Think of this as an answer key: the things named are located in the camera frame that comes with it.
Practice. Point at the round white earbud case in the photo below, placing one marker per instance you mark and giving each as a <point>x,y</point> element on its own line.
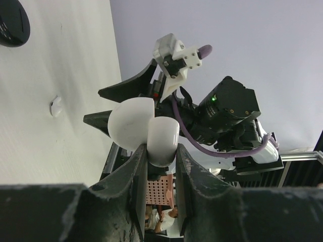
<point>133,123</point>

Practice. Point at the person in white shirt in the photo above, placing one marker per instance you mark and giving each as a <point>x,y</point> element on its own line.
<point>159,220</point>

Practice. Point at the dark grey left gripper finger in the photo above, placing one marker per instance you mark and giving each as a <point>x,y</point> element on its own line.
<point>132,87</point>
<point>99,121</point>

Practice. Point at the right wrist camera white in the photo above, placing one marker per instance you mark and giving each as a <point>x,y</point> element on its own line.
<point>175,60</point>

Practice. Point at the round black earbud case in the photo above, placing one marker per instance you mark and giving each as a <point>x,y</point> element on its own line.
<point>15,25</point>

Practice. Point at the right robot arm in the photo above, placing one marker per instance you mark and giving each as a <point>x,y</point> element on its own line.
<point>227,119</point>

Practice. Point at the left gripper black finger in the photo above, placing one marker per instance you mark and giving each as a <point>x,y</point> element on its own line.
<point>110,210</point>
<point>213,210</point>

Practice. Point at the pink perforated basket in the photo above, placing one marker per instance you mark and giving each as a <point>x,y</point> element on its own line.
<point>160,192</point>

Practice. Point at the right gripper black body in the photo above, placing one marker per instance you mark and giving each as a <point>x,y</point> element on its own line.
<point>157,89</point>

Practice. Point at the aluminium frame rail front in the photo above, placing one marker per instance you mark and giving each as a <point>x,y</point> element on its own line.
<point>302,156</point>

